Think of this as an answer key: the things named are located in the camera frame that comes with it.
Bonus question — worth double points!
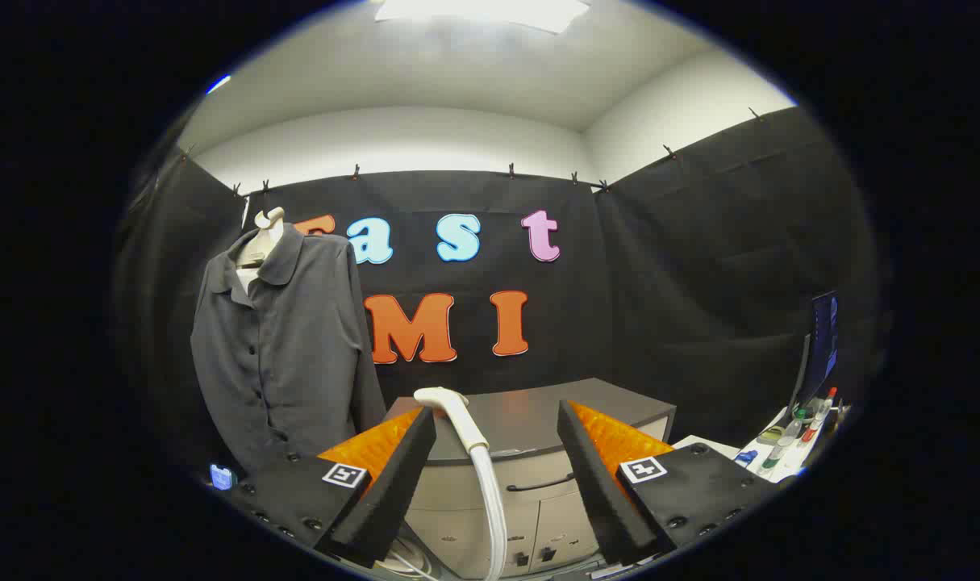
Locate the green cap marker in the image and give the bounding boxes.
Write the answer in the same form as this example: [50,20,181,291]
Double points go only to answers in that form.
[760,418,805,471]

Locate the red cap marker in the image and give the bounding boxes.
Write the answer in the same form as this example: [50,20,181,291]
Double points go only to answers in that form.
[800,387,839,445]

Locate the ceiling light panel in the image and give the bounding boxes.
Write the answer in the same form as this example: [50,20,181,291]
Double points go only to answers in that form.
[374,0,592,35]

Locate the grey button shirt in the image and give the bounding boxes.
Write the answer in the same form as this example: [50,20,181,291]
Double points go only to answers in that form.
[190,222,388,477]

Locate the grey top beige cabinet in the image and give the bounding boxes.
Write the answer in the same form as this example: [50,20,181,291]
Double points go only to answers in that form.
[381,378,678,579]

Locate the white steamer hose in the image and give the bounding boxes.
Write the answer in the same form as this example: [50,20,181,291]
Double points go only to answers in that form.
[470,442,510,581]

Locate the black backdrop cloth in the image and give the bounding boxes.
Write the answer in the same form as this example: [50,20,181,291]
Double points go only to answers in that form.
[115,105,882,485]

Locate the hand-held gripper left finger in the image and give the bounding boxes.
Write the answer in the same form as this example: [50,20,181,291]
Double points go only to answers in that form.
[230,406,438,568]

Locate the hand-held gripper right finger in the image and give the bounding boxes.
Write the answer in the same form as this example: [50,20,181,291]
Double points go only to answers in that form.
[556,399,781,567]

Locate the cream clothes hanger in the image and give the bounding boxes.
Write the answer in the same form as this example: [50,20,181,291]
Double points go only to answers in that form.
[236,207,286,271]

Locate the computer monitor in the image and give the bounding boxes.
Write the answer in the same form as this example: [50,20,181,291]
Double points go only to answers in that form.
[790,290,842,416]

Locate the white cable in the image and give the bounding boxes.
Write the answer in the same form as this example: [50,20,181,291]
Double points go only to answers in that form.
[381,537,444,580]

